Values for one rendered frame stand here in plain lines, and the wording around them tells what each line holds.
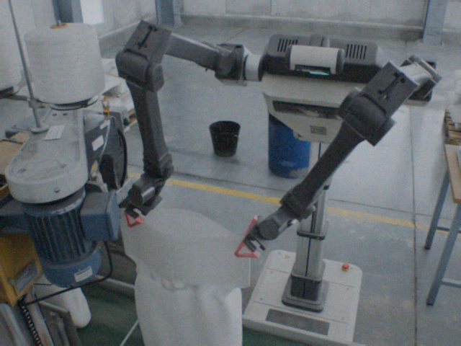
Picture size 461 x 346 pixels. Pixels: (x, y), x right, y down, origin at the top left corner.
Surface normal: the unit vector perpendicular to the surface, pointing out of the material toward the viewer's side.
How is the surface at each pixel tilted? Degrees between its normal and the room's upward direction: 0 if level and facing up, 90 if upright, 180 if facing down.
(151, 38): 47
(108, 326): 0
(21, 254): 90
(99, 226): 90
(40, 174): 0
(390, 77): 59
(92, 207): 1
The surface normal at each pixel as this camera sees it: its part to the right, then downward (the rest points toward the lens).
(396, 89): -0.29, -0.03
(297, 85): -0.23, -0.35
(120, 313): -0.02, -0.86
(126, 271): -0.33, 0.48
